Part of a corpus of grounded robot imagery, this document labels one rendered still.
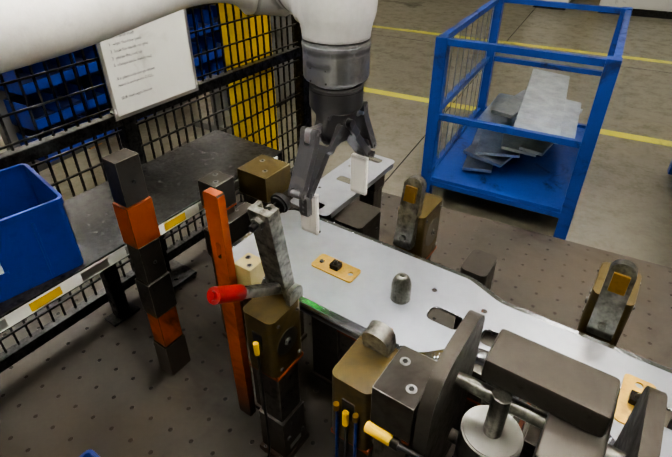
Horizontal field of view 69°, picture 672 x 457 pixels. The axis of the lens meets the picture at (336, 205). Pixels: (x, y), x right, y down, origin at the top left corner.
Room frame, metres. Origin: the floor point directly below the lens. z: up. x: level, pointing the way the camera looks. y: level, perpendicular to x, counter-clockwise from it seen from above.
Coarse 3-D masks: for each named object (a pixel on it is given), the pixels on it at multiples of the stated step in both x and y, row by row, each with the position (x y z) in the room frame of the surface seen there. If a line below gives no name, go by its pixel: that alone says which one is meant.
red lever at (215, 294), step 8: (216, 288) 0.44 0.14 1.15; (224, 288) 0.45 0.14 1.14; (232, 288) 0.46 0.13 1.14; (240, 288) 0.47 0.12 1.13; (248, 288) 0.48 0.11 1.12; (256, 288) 0.49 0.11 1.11; (264, 288) 0.50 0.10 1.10; (272, 288) 0.51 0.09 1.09; (280, 288) 0.52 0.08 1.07; (208, 296) 0.44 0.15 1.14; (216, 296) 0.43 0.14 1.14; (224, 296) 0.44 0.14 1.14; (232, 296) 0.45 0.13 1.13; (240, 296) 0.46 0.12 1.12; (248, 296) 0.47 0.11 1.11; (256, 296) 0.49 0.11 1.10; (216, 304) 0.43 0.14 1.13
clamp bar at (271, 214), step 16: (256, 208) 0.52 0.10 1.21; (272, 208) 0.52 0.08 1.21; (288, 208) 0.54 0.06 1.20; (256, 224) 0.50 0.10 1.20; (272, 224) 0.51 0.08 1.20; (256, 240) 0.53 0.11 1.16; (272, 240) 0.51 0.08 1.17; (272, 256) 0.51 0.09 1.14; (288, 256) 0.53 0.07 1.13; (272, 272) 0.52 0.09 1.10; (288, 272) 0.53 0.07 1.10; (288, 288) 0.52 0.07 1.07
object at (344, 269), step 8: (320, 256) 0.68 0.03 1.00; (328, 256) 0.68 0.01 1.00; (312, 264) 0.66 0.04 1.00; (320, 264) 0.66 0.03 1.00; (328, 264) 0.66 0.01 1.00; (344, 264) 0.66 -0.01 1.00; (328, 272) 0.64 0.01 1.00; (336, 272) 0.64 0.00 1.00; (344, 272) 0.64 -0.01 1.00; (352, 272) 0.64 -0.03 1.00; (360, 272) 0.64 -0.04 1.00; (344, 280) 0.62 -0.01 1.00; (352, 280) 0.62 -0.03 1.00
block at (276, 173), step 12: (264, 156) 0.96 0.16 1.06; (240, 168) 0.90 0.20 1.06; (252, 168) 0.90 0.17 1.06; (264, 168) 0.90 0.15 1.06; (276, 168) 0.90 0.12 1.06; (288, 168) 0.92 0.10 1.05; (240, 180) 0.90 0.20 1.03; (252, 180) 0.88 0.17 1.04; (264, 180) 0.86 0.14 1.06; (276, 180) 0.89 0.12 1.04; (288, 180) 0.92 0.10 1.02; (252, 192) 0.88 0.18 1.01; (264, 192) 0.86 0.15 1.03; (264, 204) 0.87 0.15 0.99
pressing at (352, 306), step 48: (240, 240) 0.74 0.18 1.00; (288, 240) 0.73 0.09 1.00; (336, 240) 0.73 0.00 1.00; (336, 288) 0.60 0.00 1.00; (384, 288) 0.60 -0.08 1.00; (432, 288) 0.60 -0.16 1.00; (480, 288) 0.60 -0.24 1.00; (432, 336) 0.50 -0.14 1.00; (528, 336) 0.50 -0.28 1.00; (576, 336) 0.50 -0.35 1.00
